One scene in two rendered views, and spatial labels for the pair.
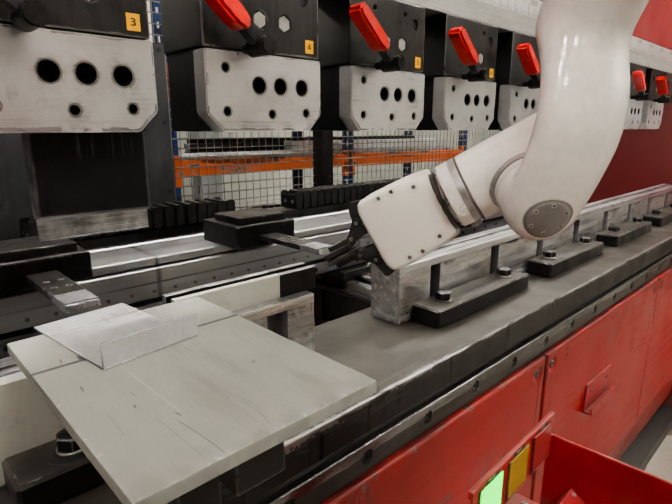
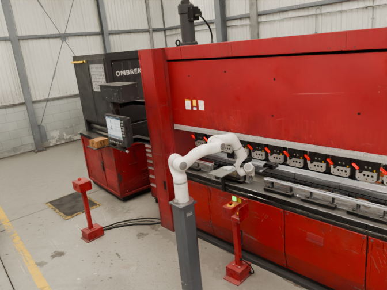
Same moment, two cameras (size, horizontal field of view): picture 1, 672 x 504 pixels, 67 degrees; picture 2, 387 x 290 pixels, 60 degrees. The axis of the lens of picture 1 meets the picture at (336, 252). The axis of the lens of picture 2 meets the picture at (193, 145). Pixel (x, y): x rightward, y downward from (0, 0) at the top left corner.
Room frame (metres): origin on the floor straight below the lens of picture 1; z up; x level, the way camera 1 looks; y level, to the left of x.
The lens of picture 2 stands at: (0.14, -3.19, 2.31)
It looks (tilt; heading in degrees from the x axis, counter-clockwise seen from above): 17 degrees down; 91
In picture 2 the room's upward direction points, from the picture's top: 5 degrees counter-clockwise
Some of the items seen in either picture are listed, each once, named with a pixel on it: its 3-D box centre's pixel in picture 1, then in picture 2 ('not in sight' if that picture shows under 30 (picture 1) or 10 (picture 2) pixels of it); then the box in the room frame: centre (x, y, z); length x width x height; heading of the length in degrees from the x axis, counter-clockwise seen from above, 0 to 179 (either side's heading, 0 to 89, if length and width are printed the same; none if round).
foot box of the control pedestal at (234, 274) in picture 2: not in sight; (236, 270); (0.41, -0.27, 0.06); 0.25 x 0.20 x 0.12; 46
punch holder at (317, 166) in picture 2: not in sight; (318, 160); (1.15, -0.48, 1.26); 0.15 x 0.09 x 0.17; 134
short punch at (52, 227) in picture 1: (91, 184); (231, 155); (0.47, 0.23, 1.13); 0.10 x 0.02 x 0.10; 134
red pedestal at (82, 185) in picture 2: not in sight; (86, 208); (-1.37, 0.74, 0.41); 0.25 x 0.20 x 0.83; 44
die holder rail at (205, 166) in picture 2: not in sight; (196, 164); (0.09, 0.63, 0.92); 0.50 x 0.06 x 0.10; 134
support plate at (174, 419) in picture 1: (177, 366); (223, 171); (0.37, 0.13, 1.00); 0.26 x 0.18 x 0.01; 44
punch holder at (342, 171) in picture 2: not in sight; (342, 164); (1.29, -0.62, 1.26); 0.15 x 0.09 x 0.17; 134
